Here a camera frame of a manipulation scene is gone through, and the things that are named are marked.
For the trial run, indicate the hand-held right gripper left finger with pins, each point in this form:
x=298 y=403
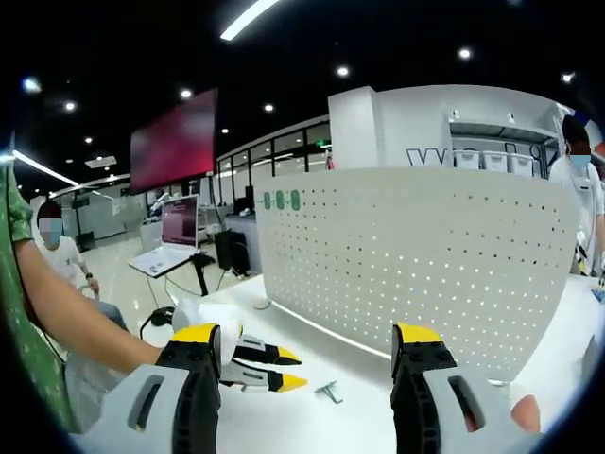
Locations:
x=184 y=406

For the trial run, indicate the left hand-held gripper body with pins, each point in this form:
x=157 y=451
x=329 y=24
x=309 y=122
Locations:
x=203 y=312

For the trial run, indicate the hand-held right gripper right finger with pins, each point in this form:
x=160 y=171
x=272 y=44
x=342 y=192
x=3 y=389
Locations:
x=425 y=406

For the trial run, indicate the white perforated mounting plate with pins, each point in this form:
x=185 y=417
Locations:
x=402 y=265

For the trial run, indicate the person's right hand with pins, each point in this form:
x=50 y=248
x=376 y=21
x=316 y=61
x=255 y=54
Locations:
x=527 y=413

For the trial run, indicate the black laptop stand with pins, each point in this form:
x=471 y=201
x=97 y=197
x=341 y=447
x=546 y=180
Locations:
x=201 y=274

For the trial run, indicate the black computer mouse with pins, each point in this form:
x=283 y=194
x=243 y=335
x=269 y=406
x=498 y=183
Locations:
x=163 y=316

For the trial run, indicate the black computer tower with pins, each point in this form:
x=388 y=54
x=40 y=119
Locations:
x=231 y=250

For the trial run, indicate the white laptop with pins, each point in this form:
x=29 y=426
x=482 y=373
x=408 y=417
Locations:
x=179 y=222

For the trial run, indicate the ceiling air conditioner vent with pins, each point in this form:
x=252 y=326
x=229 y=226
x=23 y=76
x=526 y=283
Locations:
x=100 y=162

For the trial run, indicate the group of ceiling spotlights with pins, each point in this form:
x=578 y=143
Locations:
x=342 y=71

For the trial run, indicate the white metal storage shelf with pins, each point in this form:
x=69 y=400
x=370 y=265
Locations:
x=496 y=130

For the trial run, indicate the long ceiling light strip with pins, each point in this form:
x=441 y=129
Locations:
x=246 y=21

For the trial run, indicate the large red wall screen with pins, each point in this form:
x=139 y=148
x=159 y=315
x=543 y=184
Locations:
x=175 y=142

